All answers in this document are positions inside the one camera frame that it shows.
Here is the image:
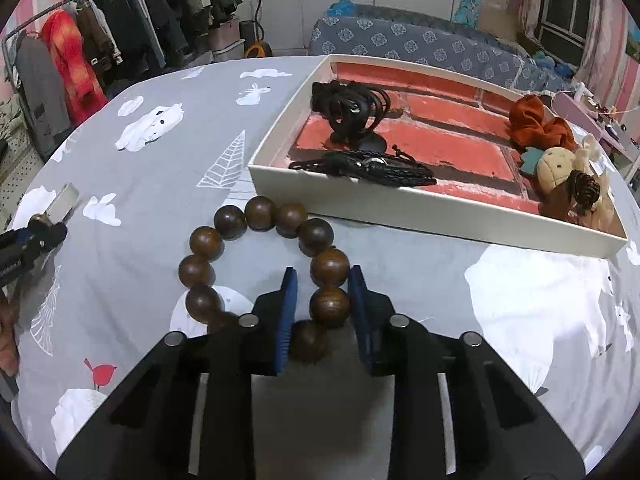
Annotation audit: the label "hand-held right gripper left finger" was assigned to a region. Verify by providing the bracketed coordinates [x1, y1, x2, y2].
[56, 266, 299, 480]

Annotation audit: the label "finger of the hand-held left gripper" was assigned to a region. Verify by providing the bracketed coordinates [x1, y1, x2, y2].
[0, 221, 68, 283]

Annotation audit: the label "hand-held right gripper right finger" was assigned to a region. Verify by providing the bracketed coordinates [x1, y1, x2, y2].
[348, 264, 586, 480]

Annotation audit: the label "gold watch white strap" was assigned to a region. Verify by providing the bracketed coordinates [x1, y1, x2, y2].
[27, 183, 81, 231]

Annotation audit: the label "wooden bead bracelet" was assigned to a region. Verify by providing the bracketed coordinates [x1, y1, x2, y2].
[177, 195, 351, 365]

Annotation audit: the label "black braided cord bracelet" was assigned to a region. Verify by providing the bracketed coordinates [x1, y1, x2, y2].
[288, 146, 437, 189]

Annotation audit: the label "white jewelry tray red lining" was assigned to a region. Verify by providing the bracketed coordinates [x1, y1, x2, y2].
[247, 53, 630, 260]

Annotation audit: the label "brown knotted hair tie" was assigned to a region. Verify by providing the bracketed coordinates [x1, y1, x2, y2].
[540, 169, 602, 221]

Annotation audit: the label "orange scrunchie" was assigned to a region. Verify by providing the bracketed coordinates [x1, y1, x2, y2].
[507, 95, 578, 153]

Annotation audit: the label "cream scrunchie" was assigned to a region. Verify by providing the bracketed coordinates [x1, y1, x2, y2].
[572, 134, 621, 233]

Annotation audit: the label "person's left hand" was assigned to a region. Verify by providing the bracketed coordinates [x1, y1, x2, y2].
[0, 291, 21, 377]

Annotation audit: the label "white patterned cloth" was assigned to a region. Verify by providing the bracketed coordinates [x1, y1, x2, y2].
[0, 145, 43, 221]

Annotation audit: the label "row of hanging clothes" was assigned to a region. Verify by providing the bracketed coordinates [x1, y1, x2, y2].
[12, 0, 243, 161]

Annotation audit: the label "metal clothes rack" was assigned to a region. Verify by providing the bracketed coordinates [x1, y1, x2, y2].
[0, 0, 211, 46]

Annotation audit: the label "yellow garment steamer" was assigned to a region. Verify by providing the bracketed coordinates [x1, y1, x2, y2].
[240, 0, 275, 58]

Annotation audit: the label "white storage bin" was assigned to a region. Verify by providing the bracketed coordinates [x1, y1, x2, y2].
[212, 42, 246, 64]

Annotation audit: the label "sofa with blue patterned cover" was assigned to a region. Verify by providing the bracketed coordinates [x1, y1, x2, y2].
[307, 2, 576, 93]

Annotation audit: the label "pink storage box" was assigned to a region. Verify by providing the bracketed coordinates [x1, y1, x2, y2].
[207, 17, 241, 53]

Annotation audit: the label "white sliding door wardrobe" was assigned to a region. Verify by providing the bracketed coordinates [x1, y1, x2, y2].
[222, 0, 458, 56]

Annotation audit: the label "blue floral cloth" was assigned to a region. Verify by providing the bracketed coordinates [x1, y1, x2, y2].
[457, 0, 481, 26]

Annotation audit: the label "beige pillow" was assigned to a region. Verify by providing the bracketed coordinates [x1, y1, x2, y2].
[472, 0, 521, 41]

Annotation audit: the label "large window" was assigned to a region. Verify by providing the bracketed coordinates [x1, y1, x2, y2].
[537, 0, 591, 66]

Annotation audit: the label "black hair ties bundle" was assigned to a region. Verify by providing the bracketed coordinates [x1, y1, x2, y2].
[311, 79, 392, 153]

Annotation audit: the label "pineapple plush hair tie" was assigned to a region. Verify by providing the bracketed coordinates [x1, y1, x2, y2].
[517, 145, 581, 196]

